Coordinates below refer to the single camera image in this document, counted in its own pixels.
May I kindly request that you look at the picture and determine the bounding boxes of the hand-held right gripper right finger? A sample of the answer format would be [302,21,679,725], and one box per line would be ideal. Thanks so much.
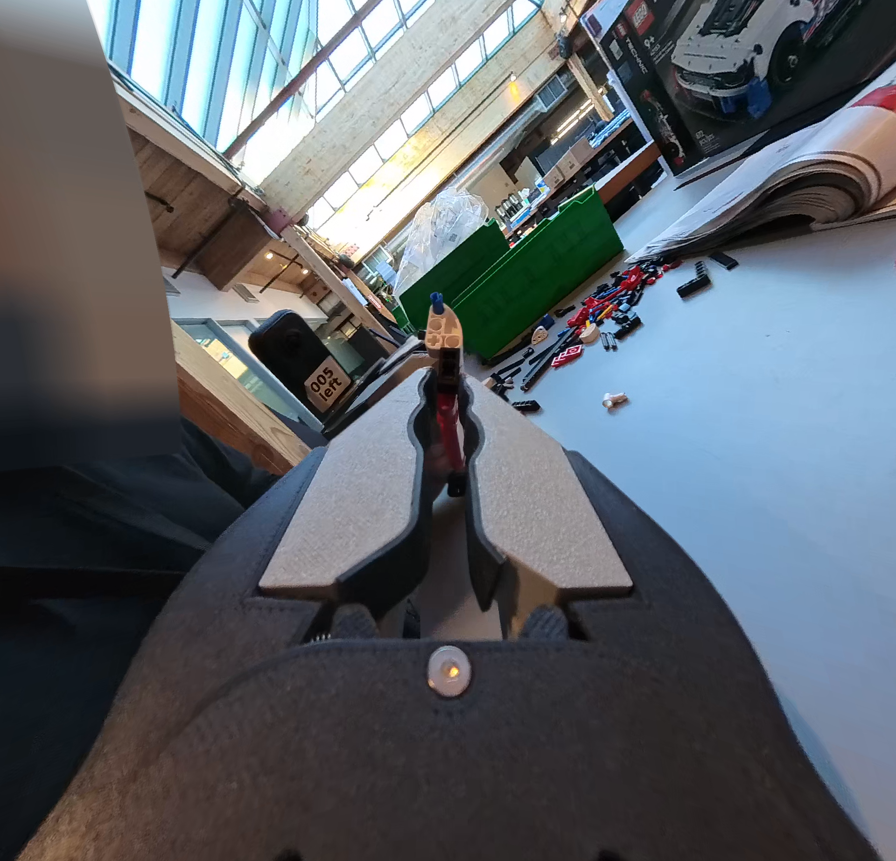
[458,377,634,613]

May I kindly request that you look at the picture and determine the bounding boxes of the open instruction booklet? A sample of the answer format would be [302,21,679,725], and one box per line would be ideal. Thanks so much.
[626,84,896,263]

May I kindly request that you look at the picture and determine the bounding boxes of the pile of small brick pieces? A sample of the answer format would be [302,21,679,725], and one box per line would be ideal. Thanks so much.
[483,258,683,394]

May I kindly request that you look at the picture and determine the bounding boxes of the clear plastic bag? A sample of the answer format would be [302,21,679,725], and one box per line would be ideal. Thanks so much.
[395,188,491,295]

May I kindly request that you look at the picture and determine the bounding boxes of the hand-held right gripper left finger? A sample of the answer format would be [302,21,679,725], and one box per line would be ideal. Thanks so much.
[259,367,438,620]

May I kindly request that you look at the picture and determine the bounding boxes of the person's body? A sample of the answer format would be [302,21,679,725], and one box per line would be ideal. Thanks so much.
[0,413,330,861]

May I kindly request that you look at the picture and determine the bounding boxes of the long black beam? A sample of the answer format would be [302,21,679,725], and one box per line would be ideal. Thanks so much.
[519,329,582,393]

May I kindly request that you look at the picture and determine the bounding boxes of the toy car set box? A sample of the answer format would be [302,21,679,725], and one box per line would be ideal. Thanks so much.
[580,0,896,176]

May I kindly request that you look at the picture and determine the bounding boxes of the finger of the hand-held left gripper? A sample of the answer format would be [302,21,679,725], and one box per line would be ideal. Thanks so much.
[350,352,436,415]

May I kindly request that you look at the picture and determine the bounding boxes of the red brick panel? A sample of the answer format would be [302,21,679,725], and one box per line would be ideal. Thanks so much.
[435,378,469,498]

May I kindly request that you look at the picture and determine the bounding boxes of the wooden panel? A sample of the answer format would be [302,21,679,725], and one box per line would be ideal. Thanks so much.
[168,318,312,477]

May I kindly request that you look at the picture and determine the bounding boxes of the green plastic bin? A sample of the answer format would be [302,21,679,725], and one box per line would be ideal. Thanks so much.
[462,185,625,361]
[392,218,512,330]

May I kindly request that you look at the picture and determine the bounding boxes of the grey desk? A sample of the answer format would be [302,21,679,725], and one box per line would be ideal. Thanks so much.
[483,143,896,848]

